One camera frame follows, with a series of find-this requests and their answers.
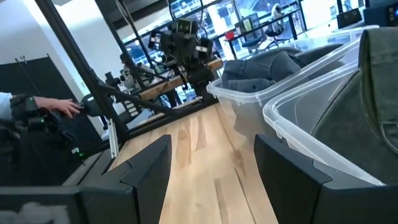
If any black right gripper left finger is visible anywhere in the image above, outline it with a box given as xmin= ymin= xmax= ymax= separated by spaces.
xmin=0 ymin=134 xmax=172 ymax=224

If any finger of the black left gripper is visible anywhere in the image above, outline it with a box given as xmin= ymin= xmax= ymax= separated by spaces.
xmin=183 ymin=33 xmax=197 ymax=60
xmin=170 ymin=33 xmax=184 ymax=60

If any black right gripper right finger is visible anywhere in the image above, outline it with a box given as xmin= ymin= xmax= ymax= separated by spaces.
xmin=254 ymin=134 xmax=398 ymax=224

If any dark green hat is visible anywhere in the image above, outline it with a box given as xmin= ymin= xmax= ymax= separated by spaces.
xmin=312 ymin=70 xmax=398 ymax=187

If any person's forearm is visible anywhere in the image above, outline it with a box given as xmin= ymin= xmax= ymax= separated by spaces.
xmin=0 ymin=91 xmax=14 ymax=121

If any wooden table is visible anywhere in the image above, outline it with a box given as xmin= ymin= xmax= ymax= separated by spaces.
xmin=139 ymin=58 xmax=224 ymax=101

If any person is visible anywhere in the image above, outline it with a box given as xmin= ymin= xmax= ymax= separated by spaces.
xmin=119 ymin=53 xmax=149 ymax=91

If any office chair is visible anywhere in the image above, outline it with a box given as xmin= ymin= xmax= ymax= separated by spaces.
xmin=267 ymin=2 xmax=286 ymax=43
xmin=241 ymin=17 xmax=268 ymax=53

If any clear plastic bin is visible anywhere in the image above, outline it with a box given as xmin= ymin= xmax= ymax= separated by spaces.
xmin=206 ymin=24 xmax=381 ymax=147
xmin=262 ymin=62 xmax=398 ymax=187

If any black desk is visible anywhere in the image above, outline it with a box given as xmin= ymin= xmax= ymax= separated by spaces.
xmin=223 ymin=6 xmax=307 ymax=60

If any grey round knob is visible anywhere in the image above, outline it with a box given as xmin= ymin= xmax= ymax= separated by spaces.
xmin=81 ymin=93 xmax=105 ymax=118

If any person's hand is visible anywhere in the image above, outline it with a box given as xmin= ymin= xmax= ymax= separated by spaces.
xmin=33 ymin=95 xmax=82 ymax=119

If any black bag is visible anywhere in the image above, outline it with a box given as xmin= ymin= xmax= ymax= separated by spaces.
xmin=336 ymin=6 xmax=364 ymax=29

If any black equipment box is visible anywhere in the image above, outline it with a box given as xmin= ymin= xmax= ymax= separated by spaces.
xmin=363 ymin=0 xmax=398 ymax=27

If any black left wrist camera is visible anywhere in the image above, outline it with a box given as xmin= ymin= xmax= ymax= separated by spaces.
xmin=175 ymin=17 xmax=193 ymax=34

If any black aluminium frame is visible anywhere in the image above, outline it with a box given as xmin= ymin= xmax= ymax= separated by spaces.
xmin=33 ymin=0 xmax=220 ymax=156

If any black wrist strap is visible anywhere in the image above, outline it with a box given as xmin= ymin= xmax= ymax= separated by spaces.
xmin=9 ymin=94 xmax=40 ymax=121

